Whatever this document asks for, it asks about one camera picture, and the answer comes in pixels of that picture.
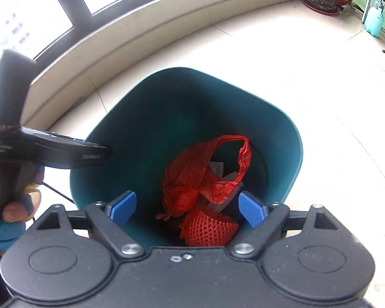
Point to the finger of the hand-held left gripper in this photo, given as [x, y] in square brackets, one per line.
[78, 140]

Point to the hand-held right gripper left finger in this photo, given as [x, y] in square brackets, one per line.
[123, 208]

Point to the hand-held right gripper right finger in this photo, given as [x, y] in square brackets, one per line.
[252, 208]

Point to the orange foam fruit net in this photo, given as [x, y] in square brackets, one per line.
[211, 227]

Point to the red plastic bag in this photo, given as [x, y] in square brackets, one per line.
[186, 173]

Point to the dark teal trash bin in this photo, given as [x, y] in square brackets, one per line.
[179, 102]

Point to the person's left hand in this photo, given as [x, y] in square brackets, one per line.
[16, 211]

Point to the teal spray bottle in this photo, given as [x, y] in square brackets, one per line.
[373, 21]

